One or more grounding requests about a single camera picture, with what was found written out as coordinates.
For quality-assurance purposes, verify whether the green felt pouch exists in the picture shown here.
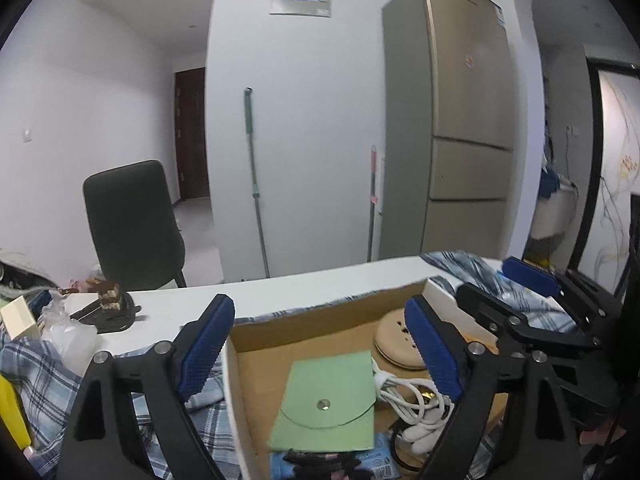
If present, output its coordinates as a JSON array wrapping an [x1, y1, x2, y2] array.
[[267, 351, 377, 453]]

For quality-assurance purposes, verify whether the small white box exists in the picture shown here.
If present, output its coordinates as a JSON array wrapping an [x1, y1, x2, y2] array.
[[0, 296, 42, 341]]

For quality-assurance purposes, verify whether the green-handled mop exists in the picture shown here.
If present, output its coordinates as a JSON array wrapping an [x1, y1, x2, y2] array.
[[244, 87, 271, 278]]

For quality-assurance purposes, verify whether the white cable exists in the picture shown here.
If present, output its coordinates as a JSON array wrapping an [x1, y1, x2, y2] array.
[[371, 357, 453, 443]]

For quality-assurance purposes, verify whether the black cable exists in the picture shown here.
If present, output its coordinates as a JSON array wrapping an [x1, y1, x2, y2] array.
[[387, 417, 426, 476]]

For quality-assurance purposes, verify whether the pink-handled broom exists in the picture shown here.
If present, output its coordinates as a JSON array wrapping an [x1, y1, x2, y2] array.
[[367, 145, 379, 263]]

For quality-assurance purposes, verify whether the layered cake slice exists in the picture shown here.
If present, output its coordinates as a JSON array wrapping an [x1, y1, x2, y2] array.
[[86, 280, 123, 313]]

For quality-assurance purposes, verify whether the yellow plastic bag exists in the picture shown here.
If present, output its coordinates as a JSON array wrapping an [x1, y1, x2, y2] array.
[[0, 375, 32, 451]]

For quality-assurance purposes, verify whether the round beige wooden disc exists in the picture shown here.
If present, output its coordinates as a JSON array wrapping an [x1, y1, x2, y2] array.
[[372, 308, 436, 371]]

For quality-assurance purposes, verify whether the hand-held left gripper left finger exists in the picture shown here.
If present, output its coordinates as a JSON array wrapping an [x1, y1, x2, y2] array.
[[56, 294, 236, 480]]

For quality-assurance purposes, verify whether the dark brown door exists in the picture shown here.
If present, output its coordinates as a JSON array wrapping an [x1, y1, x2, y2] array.
[[174, 66, 211, 201]]

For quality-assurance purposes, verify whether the black tape dispenser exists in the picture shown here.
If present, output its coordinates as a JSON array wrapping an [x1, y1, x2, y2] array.
[[70, 292, 143, 333]]

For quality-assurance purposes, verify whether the shallow cardboard box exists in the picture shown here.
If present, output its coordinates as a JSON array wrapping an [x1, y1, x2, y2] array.
[[222, 277, 506, 480]]

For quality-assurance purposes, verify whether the gold refrigerator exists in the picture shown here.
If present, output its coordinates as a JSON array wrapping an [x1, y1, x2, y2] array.
[[377, 0, 516, 261]]

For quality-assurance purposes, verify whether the blue tissue pack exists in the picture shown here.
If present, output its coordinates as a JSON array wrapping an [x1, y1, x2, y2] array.
[[270, 432, 401, 480]]

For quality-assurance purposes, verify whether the clear plastic bag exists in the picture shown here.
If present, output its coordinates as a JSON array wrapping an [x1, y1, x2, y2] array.
[[40, 302, 98, 376]]

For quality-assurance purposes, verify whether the black-framed wall art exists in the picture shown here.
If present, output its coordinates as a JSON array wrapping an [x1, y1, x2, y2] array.
[[570, 57, 640, 301]]

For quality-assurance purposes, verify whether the blue plaid cloth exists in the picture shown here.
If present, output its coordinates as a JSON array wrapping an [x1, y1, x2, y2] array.
[[0, 250, 581, 480]]

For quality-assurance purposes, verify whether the dark grey chair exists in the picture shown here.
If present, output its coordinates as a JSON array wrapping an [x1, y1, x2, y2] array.
[[82, 160, 188, 291]]

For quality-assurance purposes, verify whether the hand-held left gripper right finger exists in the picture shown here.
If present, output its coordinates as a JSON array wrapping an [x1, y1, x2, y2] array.
[[404, 295, 583, 480]]

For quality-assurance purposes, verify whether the black and white bag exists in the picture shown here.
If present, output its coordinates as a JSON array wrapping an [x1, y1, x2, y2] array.
[[0, 252, 63, 301]]

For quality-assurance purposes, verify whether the black hair tie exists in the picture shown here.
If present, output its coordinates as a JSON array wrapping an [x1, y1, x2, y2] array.
[[282, 450, 361, 480]]

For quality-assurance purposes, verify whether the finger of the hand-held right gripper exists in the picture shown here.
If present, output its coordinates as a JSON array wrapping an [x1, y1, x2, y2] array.
[[456, 284, 604, 361], [502, 256, 622, 341]]

